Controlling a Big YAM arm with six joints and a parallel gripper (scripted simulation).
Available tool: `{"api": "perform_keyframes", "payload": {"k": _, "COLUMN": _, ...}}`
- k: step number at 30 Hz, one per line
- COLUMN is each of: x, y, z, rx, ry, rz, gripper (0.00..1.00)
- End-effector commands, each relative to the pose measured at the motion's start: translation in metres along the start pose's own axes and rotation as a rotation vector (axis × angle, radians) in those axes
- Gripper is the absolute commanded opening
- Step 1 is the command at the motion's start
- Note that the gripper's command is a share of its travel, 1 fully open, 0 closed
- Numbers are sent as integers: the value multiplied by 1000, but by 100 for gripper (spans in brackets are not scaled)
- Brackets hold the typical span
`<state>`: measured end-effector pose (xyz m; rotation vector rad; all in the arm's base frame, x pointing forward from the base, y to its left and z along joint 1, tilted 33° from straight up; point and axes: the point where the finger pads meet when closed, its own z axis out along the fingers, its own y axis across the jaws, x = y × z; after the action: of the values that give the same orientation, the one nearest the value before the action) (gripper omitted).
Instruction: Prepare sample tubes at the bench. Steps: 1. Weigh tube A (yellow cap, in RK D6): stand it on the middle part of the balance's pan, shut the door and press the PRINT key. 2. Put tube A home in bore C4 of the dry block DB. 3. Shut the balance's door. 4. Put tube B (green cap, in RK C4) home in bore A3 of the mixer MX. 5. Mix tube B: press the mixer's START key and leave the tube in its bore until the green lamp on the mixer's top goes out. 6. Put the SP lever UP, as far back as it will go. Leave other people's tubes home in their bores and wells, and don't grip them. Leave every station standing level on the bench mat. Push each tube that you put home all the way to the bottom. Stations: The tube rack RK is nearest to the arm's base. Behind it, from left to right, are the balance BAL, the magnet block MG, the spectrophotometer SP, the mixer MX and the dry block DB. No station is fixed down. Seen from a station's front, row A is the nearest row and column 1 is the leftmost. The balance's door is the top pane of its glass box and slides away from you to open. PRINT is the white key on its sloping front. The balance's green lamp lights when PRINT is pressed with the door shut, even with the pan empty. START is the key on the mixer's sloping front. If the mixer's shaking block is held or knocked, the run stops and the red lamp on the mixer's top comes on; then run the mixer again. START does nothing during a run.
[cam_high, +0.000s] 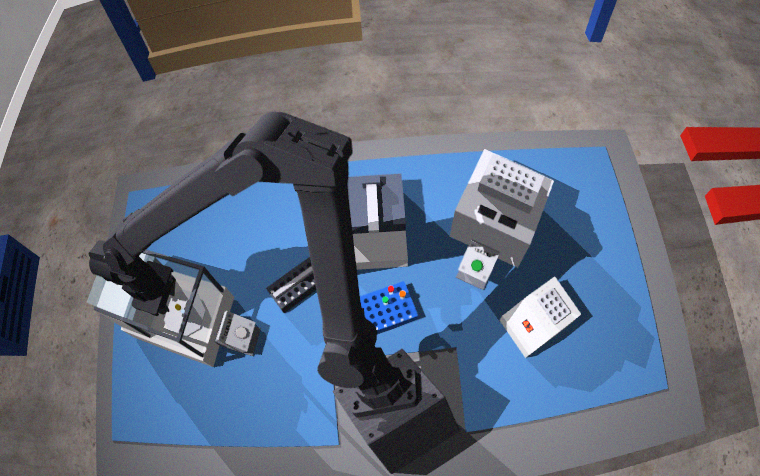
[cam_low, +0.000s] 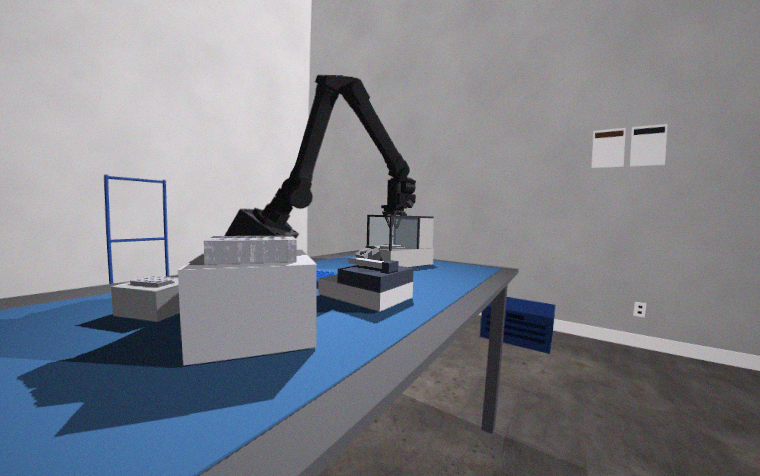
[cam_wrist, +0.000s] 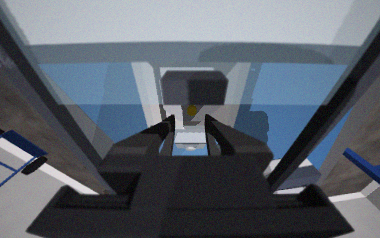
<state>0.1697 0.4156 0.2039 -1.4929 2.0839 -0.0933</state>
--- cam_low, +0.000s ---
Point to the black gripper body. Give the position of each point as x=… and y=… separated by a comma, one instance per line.
x=393, y=199

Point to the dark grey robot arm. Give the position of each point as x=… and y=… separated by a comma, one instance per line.
x=298, y=194

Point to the blue tube rack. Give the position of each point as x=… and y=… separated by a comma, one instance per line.
x=321, y=274

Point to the blue bench mat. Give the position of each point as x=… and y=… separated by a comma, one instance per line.
x=86, y=393

